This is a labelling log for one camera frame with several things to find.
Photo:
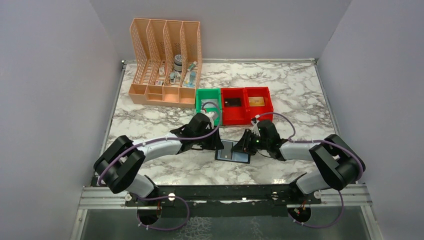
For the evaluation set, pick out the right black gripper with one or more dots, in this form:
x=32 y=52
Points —
x=244 y=144

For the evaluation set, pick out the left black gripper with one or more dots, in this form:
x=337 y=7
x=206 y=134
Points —
x=215 y=143

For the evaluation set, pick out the black leather card holder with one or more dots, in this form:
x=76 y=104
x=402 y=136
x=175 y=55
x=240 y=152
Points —
x=238 y=157

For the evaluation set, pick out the black card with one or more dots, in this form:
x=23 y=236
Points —
x=226 y=153
x=232 y=102

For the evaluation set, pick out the green plastic bin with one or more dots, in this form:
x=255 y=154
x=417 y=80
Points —
x=209 y=93

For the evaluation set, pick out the red plastic bin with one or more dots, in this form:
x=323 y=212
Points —
x=234 y=115
x=262 y=91

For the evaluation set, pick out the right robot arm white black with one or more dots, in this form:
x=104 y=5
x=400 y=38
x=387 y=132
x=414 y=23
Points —
x=337 y=164

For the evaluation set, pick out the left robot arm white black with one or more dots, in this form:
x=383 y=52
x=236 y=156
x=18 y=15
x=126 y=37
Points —
x=119 y=165

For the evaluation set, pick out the silver card in green bin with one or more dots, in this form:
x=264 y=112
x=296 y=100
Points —
x=209 y=103

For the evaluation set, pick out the black card in red bin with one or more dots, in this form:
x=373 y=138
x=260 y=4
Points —
x=232 y=102

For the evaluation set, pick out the gold card in red bin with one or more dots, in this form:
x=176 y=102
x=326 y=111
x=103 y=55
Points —
x=256 y=101

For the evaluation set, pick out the blue packaged item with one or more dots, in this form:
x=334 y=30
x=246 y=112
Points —
x=191 y=76

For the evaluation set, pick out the round grey tin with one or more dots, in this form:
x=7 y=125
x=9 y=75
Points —
x=178 y=63

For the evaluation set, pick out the peach plastic file organizer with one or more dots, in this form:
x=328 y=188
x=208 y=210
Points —
x=155 y=43

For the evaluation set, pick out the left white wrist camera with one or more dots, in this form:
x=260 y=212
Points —
x=213 y=116

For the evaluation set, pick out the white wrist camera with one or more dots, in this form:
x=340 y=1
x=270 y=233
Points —
x=213 y=116
x=255 y=128

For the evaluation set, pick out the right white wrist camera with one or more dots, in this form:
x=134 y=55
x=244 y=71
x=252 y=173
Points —
x=255 y=128

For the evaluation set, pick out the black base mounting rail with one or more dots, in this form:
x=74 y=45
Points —
x=221 y=201

